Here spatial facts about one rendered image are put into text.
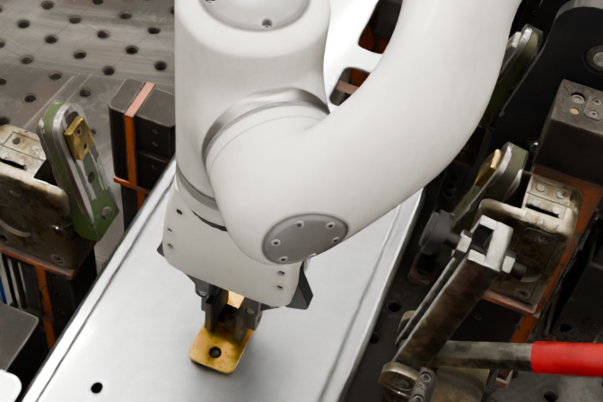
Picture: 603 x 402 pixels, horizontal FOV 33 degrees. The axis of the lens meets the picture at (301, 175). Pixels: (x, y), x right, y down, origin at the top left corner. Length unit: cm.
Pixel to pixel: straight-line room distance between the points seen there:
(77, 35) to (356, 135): 100
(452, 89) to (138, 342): 39
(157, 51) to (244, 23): 91
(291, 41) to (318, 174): 7
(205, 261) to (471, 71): 27
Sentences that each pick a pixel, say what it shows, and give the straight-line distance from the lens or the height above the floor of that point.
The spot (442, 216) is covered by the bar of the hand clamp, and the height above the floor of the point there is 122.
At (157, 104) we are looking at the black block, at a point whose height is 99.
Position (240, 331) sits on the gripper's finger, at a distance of 79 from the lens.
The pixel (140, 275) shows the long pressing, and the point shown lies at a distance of 85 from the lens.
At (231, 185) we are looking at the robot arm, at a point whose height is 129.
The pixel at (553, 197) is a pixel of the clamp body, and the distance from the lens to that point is 86.
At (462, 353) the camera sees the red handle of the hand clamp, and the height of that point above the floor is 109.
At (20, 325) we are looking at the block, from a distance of 85.
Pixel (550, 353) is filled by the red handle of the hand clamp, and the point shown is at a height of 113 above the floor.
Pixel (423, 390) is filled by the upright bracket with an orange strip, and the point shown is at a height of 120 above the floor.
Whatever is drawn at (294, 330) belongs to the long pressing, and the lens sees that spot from 82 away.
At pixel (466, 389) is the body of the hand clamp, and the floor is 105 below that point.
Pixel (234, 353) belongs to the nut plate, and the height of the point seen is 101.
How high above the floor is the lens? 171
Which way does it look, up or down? 51 degrees down
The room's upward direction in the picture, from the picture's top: 8 degrees clockwise
